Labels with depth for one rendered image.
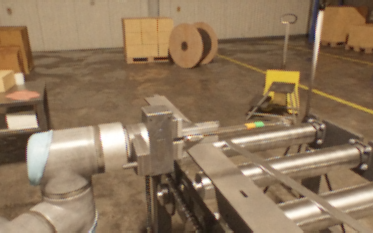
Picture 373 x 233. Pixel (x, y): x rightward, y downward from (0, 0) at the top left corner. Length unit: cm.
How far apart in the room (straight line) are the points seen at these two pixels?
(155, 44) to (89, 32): 312
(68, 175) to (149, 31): 771
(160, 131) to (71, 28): 1023
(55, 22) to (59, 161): 1024
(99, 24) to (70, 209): 1029
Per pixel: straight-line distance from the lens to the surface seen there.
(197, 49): 727
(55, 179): 60
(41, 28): 1081
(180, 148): 65
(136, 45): 822
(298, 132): 184
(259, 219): 69
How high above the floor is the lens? 159
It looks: 21 degrees down
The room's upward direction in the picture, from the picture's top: straight up
